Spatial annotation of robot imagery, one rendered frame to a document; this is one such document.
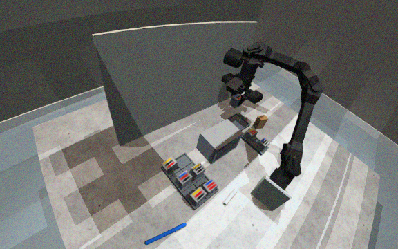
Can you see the blue rod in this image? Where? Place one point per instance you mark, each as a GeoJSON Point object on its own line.
{"type": "Point", "coordinates": [165, 234]}

